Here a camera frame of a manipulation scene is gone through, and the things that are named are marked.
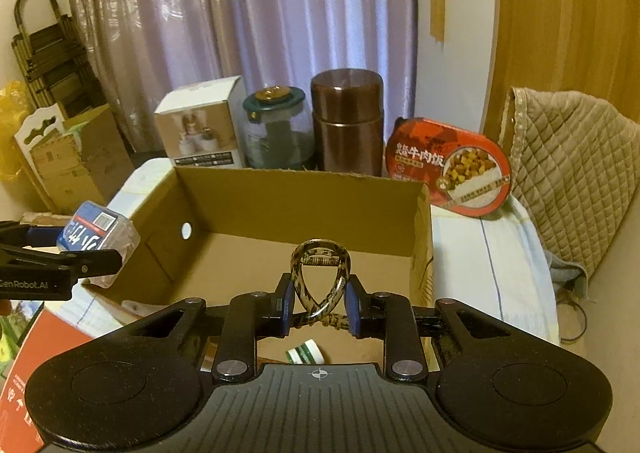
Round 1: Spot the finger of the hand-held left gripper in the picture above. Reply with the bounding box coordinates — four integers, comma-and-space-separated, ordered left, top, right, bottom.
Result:
0, 220, 68, 250
0, 244, 124, 279

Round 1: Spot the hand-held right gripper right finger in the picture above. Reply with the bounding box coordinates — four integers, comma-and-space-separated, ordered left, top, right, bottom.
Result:
346, 274, 522, 381

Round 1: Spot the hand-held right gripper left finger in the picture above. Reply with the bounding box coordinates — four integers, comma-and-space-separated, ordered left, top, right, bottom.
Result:
114, 274, 297, 381

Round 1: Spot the clear plastic box blue label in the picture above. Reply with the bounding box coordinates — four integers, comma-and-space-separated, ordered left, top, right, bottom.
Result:
56, 200, 137, 290

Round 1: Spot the tortoiseshell hair claw clip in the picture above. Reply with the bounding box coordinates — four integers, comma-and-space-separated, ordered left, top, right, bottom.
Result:
289, 239, 352, 332

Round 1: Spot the brown cardboard box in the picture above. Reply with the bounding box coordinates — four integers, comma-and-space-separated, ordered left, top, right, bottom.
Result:
82, 165, 435, 365

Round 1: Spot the green white striped packet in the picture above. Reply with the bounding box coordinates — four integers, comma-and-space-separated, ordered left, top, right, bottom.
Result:
285, 339, 327, 365

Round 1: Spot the red printed board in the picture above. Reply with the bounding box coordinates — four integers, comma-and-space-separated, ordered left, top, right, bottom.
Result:
0, 303, 106, 453

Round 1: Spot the brown printed storage carton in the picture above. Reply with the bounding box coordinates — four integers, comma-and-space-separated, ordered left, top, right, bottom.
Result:
30, 103, 136, 214

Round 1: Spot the white scalloped board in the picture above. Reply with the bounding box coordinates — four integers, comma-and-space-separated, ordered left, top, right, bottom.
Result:
12, 103, 68, 154

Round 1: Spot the yellow plastic bag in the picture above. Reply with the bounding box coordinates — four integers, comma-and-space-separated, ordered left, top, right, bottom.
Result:
0, 80, 36, 184

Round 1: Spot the light checkered bed sheet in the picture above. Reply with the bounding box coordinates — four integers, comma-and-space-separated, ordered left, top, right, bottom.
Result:
0, 158, 561, 349

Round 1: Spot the red oval meal box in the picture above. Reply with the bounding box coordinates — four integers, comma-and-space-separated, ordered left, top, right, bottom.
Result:
382, 117, 513, 218

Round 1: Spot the white product box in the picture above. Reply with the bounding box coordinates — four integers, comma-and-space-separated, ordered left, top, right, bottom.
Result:
152, 75, 246, 170

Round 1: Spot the glass jar green lid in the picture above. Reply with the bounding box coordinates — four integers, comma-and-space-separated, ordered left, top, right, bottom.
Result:
242, 85, 316, 171

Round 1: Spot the folded step ladder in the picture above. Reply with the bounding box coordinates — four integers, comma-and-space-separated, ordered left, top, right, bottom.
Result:
11, 0, 108, 118

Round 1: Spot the beige quilted blanket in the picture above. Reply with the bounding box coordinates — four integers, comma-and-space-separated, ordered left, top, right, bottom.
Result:
497, 85, 640, 279

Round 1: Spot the purple curtain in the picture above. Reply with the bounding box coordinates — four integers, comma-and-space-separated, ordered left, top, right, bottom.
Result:
62, 0, 418, 168

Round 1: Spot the brown tape strip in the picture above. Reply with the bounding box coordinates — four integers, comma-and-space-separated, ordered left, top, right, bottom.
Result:
429, 0, 447, 44

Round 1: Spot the wooden door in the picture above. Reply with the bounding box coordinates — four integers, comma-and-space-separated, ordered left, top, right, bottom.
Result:
480, 0, 640, 134

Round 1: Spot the dark cable loop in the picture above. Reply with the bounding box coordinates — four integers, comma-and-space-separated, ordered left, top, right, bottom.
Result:
552, 300, 587, 344

